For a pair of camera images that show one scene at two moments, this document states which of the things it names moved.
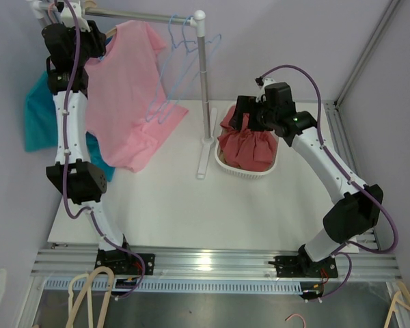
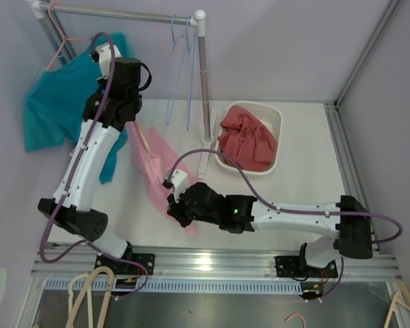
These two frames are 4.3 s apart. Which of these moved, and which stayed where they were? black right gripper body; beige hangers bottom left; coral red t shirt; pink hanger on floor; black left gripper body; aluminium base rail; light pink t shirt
Moved: black left gripper body; light pink t shirt; black right gripper body
Stayed: beige hangers bottom left; coral red t shirt; pink hanger on floor; aluminium base rail
